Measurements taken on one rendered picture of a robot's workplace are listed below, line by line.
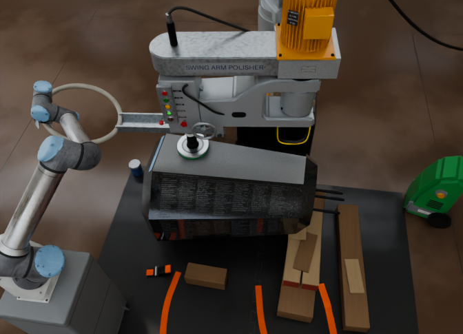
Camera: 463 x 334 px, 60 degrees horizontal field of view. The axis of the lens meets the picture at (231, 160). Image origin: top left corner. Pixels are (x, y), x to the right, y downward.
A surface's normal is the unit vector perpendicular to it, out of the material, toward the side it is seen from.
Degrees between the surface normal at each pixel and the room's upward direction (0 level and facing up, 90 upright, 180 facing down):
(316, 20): 90
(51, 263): 51
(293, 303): 0
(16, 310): 0
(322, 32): 90
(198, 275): 0
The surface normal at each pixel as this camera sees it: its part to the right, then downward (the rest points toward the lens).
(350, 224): -0.04, -0.60
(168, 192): -0.12, 0.14
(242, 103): -0.04, 0.80
